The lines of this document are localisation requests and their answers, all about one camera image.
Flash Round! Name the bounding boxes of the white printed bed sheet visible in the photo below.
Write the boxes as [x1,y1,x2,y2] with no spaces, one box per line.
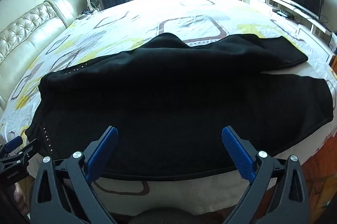
[0,0,337,216]

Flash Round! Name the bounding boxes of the person's left hand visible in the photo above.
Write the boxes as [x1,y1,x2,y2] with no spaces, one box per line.
[13,183,30,217]

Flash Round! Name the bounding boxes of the black pants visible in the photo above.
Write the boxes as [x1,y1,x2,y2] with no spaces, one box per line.
[25,32,334,182]

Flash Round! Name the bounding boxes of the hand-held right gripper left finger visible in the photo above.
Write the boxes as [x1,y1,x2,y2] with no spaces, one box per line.
[29,125,119,224]

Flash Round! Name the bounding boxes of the cream tufted leather headboard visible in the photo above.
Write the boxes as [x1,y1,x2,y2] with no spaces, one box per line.
[0,0,77,111]

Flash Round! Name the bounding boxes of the white fan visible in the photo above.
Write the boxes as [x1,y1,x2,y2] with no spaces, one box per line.
[86,0,101,13]

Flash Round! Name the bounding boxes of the white television stand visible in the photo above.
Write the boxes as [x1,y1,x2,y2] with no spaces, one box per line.
[249,0,333,38]

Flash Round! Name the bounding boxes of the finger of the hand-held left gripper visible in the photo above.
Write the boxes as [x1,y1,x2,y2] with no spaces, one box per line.
[0,136,24,159]
[0,139,41,167]

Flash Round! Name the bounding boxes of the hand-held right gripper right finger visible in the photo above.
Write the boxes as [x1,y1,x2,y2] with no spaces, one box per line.
[221,126,310,224]

